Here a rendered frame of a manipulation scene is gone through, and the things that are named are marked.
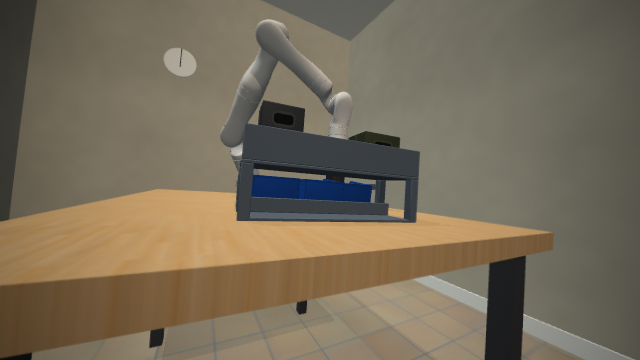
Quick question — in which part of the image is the blue open-front bin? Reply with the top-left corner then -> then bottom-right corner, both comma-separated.
344,181 -> 372,202
299,179 -> 345,201
251,175 -> 300,199

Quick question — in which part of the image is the dark grey metal shelf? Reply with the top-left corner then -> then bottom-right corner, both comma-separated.
236,123 -> 420,223

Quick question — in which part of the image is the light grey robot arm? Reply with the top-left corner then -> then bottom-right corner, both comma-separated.
220,20 -> 353,173

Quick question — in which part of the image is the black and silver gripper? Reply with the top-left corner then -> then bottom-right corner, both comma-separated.
326,134 -> 347,182

